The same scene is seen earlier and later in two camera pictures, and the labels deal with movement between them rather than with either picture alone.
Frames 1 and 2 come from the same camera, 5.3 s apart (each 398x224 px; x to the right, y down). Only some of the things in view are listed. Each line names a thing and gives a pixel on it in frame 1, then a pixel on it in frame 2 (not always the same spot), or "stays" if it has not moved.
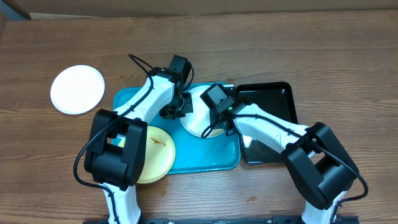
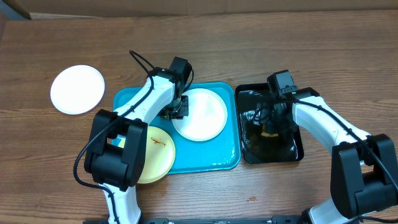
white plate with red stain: [78, 89] stays
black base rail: [192, 219] stays
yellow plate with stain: [159, 158] stays
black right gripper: [216, 121] → [263, 117]
